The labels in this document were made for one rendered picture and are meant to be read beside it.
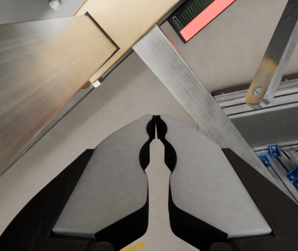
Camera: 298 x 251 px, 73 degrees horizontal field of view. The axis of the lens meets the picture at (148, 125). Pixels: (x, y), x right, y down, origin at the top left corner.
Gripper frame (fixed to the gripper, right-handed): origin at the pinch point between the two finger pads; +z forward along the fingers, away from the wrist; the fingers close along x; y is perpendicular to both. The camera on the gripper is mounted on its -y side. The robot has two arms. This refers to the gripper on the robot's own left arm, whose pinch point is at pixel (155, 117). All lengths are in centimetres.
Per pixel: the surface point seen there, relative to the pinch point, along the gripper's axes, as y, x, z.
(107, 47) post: -3.2, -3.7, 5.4
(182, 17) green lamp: -4.3, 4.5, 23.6
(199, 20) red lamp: -3.8, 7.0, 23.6
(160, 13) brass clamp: -5.4, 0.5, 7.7
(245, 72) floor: 25, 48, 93
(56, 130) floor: 60, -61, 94
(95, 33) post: -4.2, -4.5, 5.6
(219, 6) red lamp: -5.6, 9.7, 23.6
